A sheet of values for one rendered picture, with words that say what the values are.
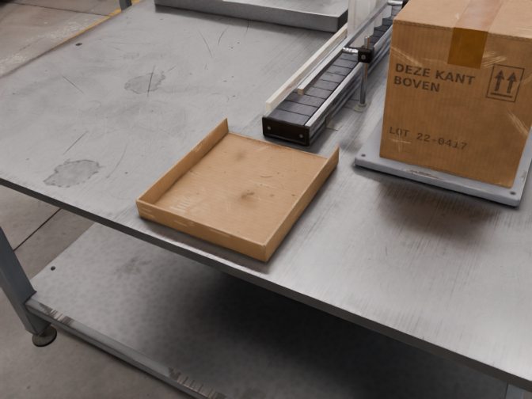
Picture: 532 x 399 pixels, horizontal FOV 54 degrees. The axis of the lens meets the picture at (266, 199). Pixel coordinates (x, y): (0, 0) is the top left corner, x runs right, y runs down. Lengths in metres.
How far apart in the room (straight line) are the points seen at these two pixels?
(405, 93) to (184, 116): 0.52
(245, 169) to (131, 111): 0.38
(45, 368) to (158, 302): 0.46
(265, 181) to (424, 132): 0.30
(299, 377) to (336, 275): 0.64
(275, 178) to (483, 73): 0.40
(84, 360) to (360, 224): 1.19
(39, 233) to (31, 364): 0.64
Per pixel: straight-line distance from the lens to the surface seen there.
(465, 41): 0.88
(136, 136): 1.18
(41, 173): 1.15
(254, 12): 1.69
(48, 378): 1.86
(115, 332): 1.59
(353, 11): 1.34
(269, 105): 1.07
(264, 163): 1.04
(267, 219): 0.91
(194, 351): 1.50
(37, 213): 2.46
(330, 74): 1.25
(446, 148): 0.98
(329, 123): 1.15
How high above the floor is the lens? 1.45
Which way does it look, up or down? 40 degrees down
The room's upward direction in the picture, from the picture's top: 4 degrees counter-clockwise
